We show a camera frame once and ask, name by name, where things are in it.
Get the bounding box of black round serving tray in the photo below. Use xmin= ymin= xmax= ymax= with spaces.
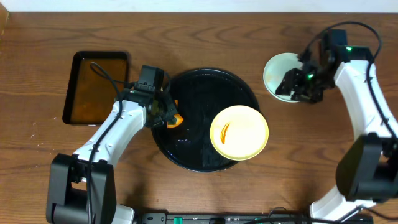
xmin=152 ymin=68 xmax=260 ymax=172

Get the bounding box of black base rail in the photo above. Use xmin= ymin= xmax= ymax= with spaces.
xmin=133 ymin=213 xmax=374 ymax=224

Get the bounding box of mint green plate top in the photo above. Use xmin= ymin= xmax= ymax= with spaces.
xmin=263 ymin=52 xmax=302 ymax=103

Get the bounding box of black rectangular water tray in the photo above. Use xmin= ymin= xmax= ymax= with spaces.
xmin=62 ymin=51 xmax=129 ymax=125

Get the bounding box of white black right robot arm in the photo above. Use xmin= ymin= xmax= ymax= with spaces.
xmin=263 ymin=45 xmax=397 ymax=222

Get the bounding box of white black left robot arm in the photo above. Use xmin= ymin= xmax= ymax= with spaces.
xmin=46 ymin=89 xmax=177 ymax=224

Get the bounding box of yellow plate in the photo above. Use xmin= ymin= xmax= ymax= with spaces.
xmin=210 ymin=105 xmax=269 ymax=161

